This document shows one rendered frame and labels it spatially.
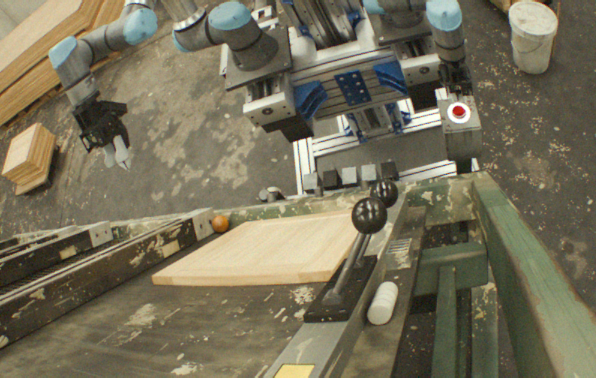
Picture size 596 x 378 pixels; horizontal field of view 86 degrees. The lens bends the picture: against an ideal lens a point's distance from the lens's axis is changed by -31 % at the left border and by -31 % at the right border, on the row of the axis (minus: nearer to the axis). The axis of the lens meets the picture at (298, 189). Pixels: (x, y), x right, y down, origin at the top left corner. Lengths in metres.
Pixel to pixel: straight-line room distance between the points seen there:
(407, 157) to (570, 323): 1.70
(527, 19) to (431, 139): 0.96
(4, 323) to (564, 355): 0.76
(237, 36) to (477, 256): 0.89
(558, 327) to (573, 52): 2.51
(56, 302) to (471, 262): 0.80
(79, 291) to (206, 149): 2.02
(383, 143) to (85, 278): 1.55
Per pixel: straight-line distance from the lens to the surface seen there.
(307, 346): 0.41
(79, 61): 0.93
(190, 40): 1.34
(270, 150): 2.50
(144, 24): 0.89
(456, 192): 1.14
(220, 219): 1.27
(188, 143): 2.86
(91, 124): 0.95
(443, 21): 0.87
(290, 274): 0.72
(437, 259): 0.83
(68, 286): 0.84
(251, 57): 1.34
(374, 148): 2.05
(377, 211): 0.43
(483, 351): 1.15
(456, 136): 1.21
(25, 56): 4.73
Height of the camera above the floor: 1.93
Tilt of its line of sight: 57 degrees down
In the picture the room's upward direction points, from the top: 41 degrees counter-clockwise
